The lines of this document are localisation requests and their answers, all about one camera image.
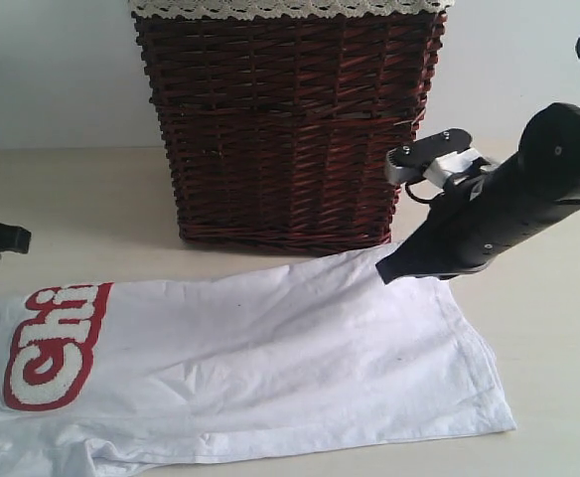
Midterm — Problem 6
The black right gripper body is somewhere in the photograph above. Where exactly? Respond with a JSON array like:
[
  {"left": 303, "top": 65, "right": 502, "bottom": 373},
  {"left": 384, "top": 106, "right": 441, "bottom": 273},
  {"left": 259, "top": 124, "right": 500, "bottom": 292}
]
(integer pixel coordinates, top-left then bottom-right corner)
[{"left": 425, "top": 174, "right": 558, "bottom": 277}]

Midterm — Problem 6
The white t-shirt red lettering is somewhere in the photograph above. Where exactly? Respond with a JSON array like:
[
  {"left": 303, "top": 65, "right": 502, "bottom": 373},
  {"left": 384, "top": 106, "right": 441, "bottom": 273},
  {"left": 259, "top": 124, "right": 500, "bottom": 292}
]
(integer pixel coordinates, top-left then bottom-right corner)
[{"left": 0, "top": 245, "right": 516, "bottom": 476}]

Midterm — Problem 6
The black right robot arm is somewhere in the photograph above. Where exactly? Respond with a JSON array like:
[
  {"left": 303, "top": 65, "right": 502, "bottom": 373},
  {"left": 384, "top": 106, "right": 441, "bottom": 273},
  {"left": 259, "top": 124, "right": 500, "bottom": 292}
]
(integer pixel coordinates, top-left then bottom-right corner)
[{"left": 376, "top": 103, "right": 580, "bottom": 283}]

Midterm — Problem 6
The dark red wicker basket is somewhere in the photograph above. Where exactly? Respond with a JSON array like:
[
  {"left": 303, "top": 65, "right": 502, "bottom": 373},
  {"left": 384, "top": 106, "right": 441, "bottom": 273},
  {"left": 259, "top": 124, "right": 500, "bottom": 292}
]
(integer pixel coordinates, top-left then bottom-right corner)
[{"left": 134, "top": 11, "right": 447, "bottom": 254}]

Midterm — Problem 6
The white lace fabric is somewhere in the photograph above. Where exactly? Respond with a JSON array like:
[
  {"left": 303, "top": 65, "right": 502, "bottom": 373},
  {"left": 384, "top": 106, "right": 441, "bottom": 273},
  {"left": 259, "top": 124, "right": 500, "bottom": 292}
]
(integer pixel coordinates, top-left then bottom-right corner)
[{"left": 127, "top": 0, "right": 455, "bottom": 21}]

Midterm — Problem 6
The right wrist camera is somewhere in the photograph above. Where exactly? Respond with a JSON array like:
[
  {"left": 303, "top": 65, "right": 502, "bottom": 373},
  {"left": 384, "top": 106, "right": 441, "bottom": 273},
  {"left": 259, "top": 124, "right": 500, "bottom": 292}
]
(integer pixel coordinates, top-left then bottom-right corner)
[{"left": 384, "top": 128, "right": 493, "bottom": 189}]

